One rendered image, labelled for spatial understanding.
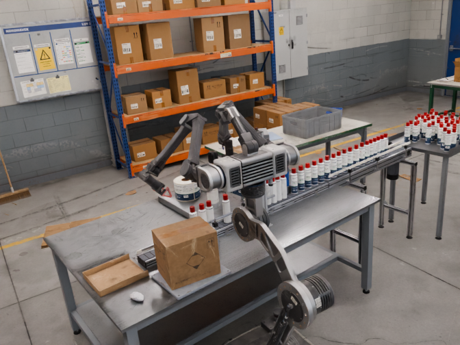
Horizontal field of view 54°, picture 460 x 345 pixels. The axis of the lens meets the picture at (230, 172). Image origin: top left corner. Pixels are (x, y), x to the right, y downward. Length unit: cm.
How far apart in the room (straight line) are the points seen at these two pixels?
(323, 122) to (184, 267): 315
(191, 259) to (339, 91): 787
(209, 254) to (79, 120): 498
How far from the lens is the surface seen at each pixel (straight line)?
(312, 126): 510
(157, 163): 277
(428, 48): 1124
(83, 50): 700
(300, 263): 384
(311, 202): 344
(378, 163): 416
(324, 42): 954
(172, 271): 248
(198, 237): 245
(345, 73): 1003
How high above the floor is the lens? 228
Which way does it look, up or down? 21 degrees down
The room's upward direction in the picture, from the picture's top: 5 degrees counter-clockwise
